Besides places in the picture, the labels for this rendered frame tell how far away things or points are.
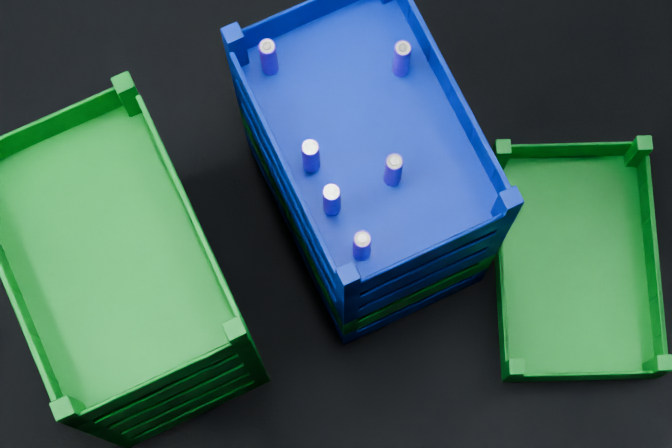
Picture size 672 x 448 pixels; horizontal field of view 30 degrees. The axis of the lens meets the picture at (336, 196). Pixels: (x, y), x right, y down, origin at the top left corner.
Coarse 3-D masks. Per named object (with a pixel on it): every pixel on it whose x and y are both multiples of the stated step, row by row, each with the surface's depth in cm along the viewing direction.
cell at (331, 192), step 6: (324, 186) 126; (330, 186) 126; (336, 186) 126; (324, 192) 126; (330, 192) 126; (336, 192) 126; (324, 198) 127; (330, 198) 126; (336, 198) 126; (324, 204) 129; (330, 204) 128; (336, 204) 128; (324, 210) 132; (330, 210) 130; (336, 210) 130
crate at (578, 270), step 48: (528, 144) 162; (576, 144) 162; (624, 144) 162; (528, 192) 166; (576, 192) 166; (624, 192) 166; (528, 240) 164; (576, 240) 164; (624, 240) 164; (528, 288) 162; (576, 288) 162; (624, 288) 162; (528, 336) 161; (576, 336) 161; (624, 336) 161
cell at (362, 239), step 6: (354, 234) 125; (360, 234) 125; (366, 234) 125; (354, 240) 125; (360, 240) 125; (366, 240) 125; (354, 246) 126; (360, 246) 125; (366, 246) 125; (354, 252) 129; (360, 252) 127; (366, 252) 128; (360, 258) 130; (366, 258) 130
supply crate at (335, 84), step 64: (320, 0) 134; (384, 0) 137; (256, 64) 137; (320, 64) 137; (384, 64) 137; (320, 128) 135; (384, 128) 135; (448, 128) 135; (320, 192) 133; (384, 192) 133; (448, 192) 133; (512, 192) 125; (384, 256) 131
